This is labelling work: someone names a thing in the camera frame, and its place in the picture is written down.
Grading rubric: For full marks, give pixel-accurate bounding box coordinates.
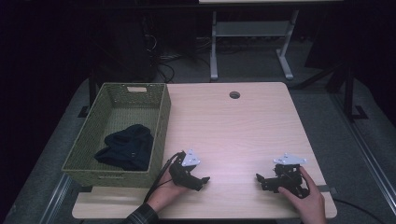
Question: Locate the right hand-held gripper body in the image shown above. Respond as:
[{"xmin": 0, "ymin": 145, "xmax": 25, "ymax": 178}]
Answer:
[{"xmin": 263, "ymin": 152, "xmax": 311, "ymax": 200}]

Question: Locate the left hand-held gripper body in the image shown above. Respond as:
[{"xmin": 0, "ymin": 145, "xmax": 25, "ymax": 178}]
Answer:
[{"xmin": 168, "ymin": 148, "xmax": 202, "ymax": 191}]

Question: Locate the dark cloth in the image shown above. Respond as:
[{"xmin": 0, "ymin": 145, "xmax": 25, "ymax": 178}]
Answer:
[{"xmin": 93, "ymin": 123, "xmax": 155, "ymax": 172}]

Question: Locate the green woven basket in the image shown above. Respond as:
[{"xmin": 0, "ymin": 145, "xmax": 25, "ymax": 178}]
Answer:
[{"xmin": 61, "ymin": 81, "xmax": 172, "ymax": 189}]

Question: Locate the person's left hand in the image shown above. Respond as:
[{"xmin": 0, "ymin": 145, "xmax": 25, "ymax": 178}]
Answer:
[{"xmin": 146, "ymin": 168, "xmax": 191, "ymax": 213}]

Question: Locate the person's right hand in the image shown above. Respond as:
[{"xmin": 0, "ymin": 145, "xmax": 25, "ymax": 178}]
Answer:
[{"xmin": 277, "ymin": 166, "xmax": 329, "ymax": 224}]

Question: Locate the black metal stand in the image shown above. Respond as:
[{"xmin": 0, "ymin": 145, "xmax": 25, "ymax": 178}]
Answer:
[{"xmin": 330, "ymin": 59, "xmax": 370, "ymax": 123}]

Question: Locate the black cable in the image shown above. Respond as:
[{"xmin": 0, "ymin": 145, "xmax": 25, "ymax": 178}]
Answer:
[
  {"xmin": 143, "ymin": 151, "xmax": 185, "ymax": 204},
  {"xmin": 332, "ymin": 198, "xmax": 390, "ymax": 224}
]

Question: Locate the tangle of floor cables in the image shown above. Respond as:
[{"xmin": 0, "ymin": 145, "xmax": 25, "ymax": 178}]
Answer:
[{"xmin": 143, "ymin": 34, "xmax": 216, "ymax": 84}]

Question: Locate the grey metal table frame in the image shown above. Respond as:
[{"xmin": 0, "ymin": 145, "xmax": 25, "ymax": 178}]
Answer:
[{"xmin": 209, "ymin": 8, "xmax": 301, "ymax": 82}]

